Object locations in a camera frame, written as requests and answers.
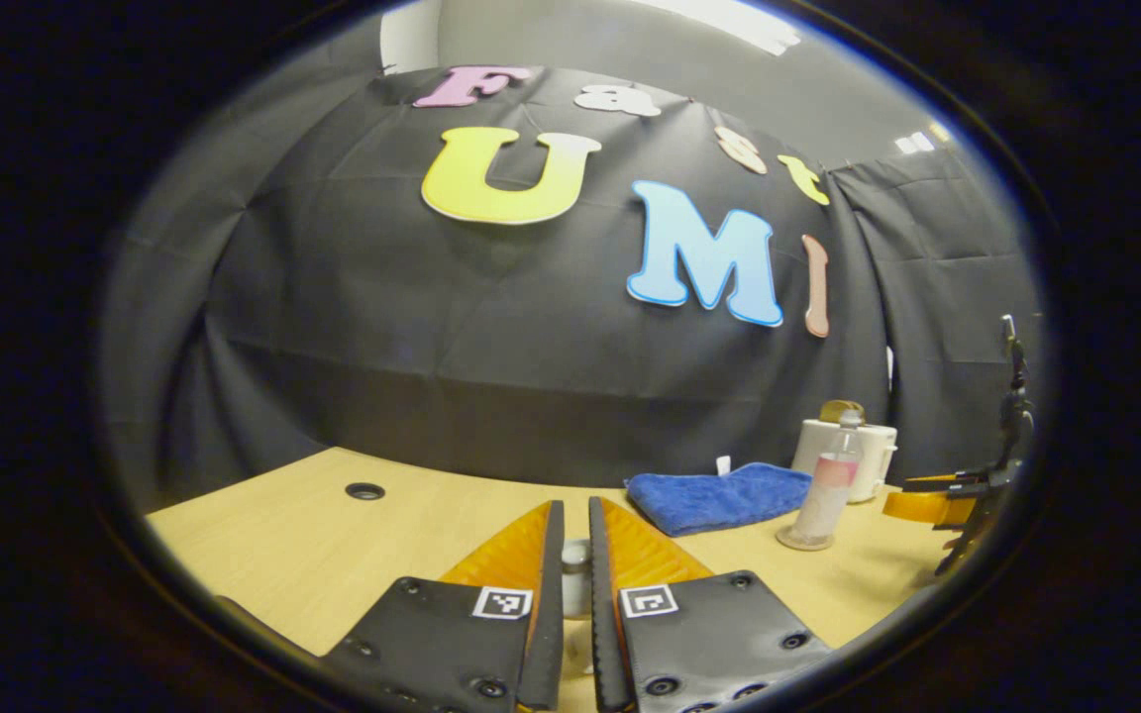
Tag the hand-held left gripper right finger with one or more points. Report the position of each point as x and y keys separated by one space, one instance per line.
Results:
x=605 y=644

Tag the white toaster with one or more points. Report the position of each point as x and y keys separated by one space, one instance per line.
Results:
x=878 y=456

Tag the clear water bottle pink label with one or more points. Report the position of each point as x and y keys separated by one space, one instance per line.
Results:
x=823 y=495

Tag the black backdrop cloth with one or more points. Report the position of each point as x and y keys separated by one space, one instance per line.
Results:
x=432 y=337

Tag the small ceiling light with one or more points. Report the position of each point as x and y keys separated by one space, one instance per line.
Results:
x=917 y=141

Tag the brown bread slice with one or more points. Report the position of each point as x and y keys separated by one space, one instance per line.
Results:
x=840 y=409

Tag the round coaster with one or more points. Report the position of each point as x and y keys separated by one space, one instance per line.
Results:
x=790 y=542

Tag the black metal stand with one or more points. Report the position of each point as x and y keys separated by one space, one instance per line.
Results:
x=1016 y=406

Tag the ceiling light panel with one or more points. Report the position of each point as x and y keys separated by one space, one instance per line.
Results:
x=729 y=20

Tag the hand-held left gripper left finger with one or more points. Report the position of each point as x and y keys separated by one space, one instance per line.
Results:
x=549 y=644

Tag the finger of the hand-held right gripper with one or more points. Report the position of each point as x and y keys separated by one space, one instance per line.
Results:
x=957 y=482
x=927 y=508

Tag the blue towel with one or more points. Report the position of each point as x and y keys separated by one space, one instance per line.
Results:
x=719 y=500

